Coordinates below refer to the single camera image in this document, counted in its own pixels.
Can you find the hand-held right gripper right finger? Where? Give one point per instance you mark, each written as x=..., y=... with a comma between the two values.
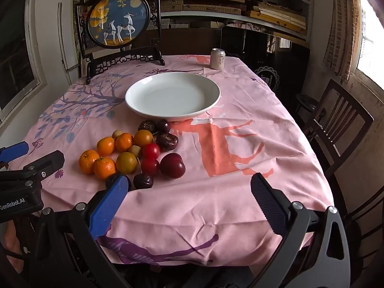
x=270, y=204

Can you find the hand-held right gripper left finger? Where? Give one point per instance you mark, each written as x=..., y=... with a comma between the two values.
x=109, y=207

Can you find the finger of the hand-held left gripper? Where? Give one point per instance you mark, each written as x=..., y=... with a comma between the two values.
x=45, y=163
x=15, y=150

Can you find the mandarin orange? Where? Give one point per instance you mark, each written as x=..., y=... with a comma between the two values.
x=104, y=168
x=124, y=142
x=105, y=146
x=89, y=162

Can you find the dark plum with stem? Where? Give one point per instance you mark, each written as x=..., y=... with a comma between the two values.
x=143, y=181

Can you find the yellow-orange smooth fruit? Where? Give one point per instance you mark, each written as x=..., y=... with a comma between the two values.
x=126, y=162

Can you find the red cherry tomato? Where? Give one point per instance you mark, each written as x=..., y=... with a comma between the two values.
x=151, y=151
x=150, y=166

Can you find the large red plum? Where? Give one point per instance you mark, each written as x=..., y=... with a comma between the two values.
x=172, y=166

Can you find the dark purple mangosteen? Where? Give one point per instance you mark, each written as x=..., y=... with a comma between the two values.
x=166, y=141

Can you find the small dark plum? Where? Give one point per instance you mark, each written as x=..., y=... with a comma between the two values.
x=163, y=125

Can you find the white round plate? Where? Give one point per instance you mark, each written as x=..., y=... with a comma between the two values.
x=171, y=96

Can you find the small yellow fruit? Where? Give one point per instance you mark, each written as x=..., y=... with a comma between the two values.
x=135, y=150
x=117, y=133

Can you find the pink printed tablecloth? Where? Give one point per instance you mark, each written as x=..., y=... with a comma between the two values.
x=186, y=201

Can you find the smooth orange fruit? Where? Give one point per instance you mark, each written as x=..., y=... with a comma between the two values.
x=143, y=138

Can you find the white framed window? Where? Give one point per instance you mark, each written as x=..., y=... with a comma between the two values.
x=18, y=51

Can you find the black round stool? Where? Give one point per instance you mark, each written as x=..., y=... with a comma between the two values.
x=310, y=103

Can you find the dark wooden chair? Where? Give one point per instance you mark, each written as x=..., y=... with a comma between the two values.
x=345, y=120

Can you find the black cloth white round print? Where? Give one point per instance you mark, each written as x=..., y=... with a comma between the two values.
x=268, y=78

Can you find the white leaning board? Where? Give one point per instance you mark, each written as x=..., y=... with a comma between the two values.
x=67, y=36

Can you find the beige drink can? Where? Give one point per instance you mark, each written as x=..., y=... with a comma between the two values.
x=217, y=59

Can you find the round deer screen black stand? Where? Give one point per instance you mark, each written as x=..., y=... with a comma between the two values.
x=117, y=21

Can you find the black glossy panel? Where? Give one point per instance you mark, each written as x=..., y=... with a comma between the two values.
x=240, y=42

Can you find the folded patterned cloth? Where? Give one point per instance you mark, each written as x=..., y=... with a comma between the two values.
x=246, y=25

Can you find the bamboo window blind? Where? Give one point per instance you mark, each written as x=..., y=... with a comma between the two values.
x=342, y=27

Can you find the bright window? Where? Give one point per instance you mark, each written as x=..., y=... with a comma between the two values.
x=372, y=42

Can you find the white wall shelf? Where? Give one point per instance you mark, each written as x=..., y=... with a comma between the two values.
x=195, y=14

